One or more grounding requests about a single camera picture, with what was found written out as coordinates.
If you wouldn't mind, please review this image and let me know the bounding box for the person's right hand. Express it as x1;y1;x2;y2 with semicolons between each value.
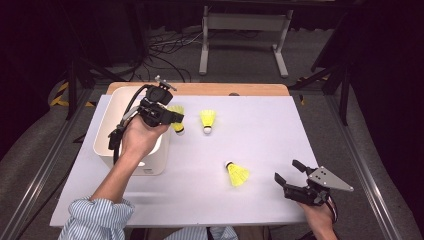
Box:
298;200;338;240

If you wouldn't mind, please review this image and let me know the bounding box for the aluminium floor rail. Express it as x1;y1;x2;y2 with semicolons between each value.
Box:
324;94;406;240
0;89;98;240

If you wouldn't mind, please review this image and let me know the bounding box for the yellow plastic shuttlecock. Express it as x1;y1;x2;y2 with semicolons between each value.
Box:
224;161;251;188
167;104;186;136
199;109;218;135

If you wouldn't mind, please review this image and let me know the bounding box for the black tripod stand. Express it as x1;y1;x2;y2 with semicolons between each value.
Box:
64;56;128;121
288;59;351;126

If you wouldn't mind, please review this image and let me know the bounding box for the person's left hand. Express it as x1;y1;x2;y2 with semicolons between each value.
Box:
120;114;171;161

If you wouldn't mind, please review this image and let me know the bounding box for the white metal stand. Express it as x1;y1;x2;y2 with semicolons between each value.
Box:
198;4;294;79

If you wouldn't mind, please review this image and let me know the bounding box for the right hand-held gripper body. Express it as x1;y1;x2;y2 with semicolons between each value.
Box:
283;165;354;207

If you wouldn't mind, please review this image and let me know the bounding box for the white plastic storage bin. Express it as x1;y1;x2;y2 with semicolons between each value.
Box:
93;85;172;177

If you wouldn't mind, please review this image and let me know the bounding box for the bundle of floor cables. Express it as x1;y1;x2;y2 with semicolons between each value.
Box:
146;28;204;83

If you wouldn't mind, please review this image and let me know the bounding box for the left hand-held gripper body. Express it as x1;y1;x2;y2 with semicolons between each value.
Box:
138;75;178;128

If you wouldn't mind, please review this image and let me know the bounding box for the yellow black floor tape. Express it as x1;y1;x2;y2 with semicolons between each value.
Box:
49;81;96;108

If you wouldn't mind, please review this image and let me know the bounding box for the striped blue shirt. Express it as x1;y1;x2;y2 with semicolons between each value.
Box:
58;196;239;240

